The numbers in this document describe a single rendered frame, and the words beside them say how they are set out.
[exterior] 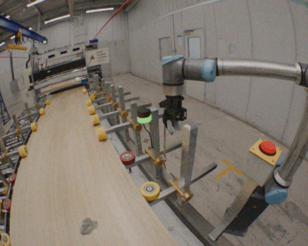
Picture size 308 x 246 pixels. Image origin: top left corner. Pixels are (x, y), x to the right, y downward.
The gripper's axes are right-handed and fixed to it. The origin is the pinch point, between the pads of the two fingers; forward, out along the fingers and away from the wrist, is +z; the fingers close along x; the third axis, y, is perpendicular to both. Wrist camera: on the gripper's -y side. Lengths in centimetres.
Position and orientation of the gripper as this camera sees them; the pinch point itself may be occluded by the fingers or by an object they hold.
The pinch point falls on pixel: (170, 132)
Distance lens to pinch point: 75.4
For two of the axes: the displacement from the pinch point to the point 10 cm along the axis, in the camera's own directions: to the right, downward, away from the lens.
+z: 0.6, 8.9, 4.6
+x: 8.7, -2.7, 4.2
